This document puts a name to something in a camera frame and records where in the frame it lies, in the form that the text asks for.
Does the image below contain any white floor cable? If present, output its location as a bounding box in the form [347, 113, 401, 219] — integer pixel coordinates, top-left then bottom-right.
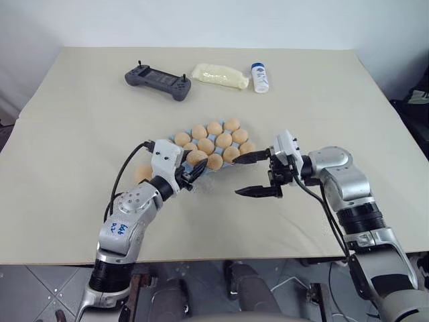
[267, 260, 351, 322]

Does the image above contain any blue egg carton tray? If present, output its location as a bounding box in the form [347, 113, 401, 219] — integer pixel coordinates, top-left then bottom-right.
[166, 117, 257, 176]

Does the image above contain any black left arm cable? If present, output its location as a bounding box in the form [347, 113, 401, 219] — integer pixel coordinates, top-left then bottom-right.
[104, 140, 156, 219]

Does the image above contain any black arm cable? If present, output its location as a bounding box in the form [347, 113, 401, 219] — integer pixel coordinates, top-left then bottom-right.
[287, 160, 365, 281]
[104, 140, 156, 219]

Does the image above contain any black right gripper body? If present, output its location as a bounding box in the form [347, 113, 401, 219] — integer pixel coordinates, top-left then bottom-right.
[266, 147, 296, 199]

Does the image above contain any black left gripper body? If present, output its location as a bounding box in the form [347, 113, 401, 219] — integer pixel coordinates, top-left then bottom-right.
[174, 166, 199, 193]

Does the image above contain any black equipment beside table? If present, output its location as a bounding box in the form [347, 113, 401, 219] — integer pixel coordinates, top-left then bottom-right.
[389, 87, 429, 144]

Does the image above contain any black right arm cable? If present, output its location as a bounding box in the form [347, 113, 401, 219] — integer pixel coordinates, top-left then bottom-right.
[287, 160, 365, 281]

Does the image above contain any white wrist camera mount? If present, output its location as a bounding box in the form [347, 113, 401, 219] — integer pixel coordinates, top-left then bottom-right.
[150, 140, 184, 195]
[271, 129, 304, 169]

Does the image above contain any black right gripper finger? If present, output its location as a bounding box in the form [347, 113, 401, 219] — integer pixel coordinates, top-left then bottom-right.
[234, 184, 284, 200]
[232, 148, 274, 166]

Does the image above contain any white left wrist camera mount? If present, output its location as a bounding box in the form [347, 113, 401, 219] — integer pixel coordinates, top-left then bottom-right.
[150, 140, 184, 195]

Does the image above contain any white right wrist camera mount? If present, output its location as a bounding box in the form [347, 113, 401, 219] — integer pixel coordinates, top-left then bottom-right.
[271, 129, 304, 169]

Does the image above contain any grey handheld remote controller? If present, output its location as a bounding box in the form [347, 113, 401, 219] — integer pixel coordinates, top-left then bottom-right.
[124, 60, 193, 102]

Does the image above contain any clear bag of white rice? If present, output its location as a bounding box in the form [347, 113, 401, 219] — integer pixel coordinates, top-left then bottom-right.
[190, 62, 251, 91]

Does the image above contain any white bottle with blue cap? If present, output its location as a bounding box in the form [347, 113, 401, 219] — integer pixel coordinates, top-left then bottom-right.
[251, 62, 271, 94]

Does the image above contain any dark rounded robot leg shape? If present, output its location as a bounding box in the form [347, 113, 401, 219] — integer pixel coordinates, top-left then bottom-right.
[147, 277, 196, 322]
[223, 260, 286, 322]

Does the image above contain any rusty brown metal post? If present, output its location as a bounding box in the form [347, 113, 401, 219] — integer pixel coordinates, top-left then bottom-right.
[129, 272, 151, 322]

